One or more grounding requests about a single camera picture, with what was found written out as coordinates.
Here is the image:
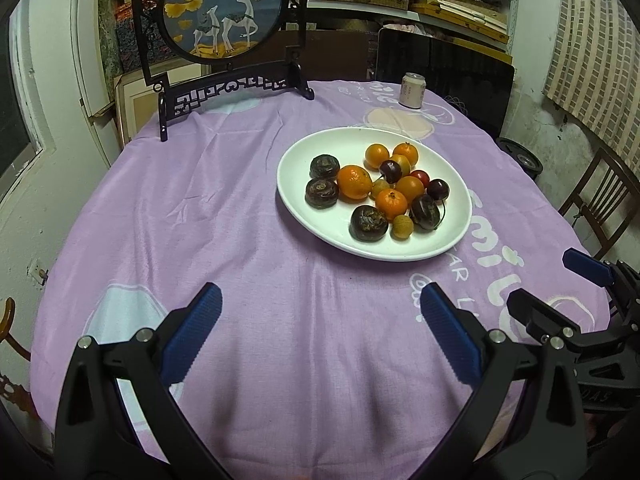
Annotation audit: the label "round deer screen black stand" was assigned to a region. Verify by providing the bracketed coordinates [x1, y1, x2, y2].
[129, 0, 316, 143]

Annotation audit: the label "checkered curtain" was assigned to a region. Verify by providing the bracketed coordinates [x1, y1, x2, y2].
[542, 0, 640, 146]

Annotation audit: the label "large mandarin orange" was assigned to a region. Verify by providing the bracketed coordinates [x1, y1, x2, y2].
[336, 164, 374, 201]

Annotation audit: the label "smooth orange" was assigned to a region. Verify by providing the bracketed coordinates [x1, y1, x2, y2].
[396, 175, 426, 204]
[364, 143, 391, 170]

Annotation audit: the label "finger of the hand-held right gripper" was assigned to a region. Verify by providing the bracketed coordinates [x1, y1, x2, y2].
[561, 247, 631, 288]
[506, 290, 581, 346]

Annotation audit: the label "brown carved wooden furniture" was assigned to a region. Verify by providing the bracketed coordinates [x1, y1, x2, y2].
[0, 297, 41, 426]

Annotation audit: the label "leaning picture frame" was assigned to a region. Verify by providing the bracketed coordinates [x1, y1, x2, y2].
[114, 72, 166, 146]

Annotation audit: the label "purple printed tablecloth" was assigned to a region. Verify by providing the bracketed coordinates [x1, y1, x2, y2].
[30, 79, 613, 480]

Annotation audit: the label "wooden chair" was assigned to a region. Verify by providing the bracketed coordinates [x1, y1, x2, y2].
[557, 146, 633, 261]

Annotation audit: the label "brown wooden board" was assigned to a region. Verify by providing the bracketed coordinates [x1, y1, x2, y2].
[265, 30, 381, 83]

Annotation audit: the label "dark floral painting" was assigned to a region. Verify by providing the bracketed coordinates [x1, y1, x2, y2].
[97, 0, 151, 78]

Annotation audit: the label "black panel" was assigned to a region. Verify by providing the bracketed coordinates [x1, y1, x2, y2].
[375, 27, 516, 138]

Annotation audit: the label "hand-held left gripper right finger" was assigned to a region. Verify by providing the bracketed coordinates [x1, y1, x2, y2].
[419, 282, 588, 480]

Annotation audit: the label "white oval plate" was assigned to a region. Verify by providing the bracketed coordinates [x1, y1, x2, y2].
[276, 127, 473, 262]

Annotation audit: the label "white door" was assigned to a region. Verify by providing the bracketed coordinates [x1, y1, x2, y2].
[0, 0, 116, 201]

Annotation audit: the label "glossy dark water chestnut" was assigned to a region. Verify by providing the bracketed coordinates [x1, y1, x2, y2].
[409, 193, 442, 231]

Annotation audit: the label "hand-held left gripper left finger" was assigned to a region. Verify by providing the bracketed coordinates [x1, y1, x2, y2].
[54, 282, 226, 480]

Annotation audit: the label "white beverage can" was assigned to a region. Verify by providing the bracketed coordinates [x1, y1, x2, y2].
[399, 72, 426, 109]

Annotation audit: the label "mandarin orange with green stem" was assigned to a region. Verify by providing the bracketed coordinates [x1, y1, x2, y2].
[392, 142, 419, 166]

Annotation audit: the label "black weight plate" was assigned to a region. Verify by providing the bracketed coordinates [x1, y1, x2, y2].
[497, 136, 542, 177]

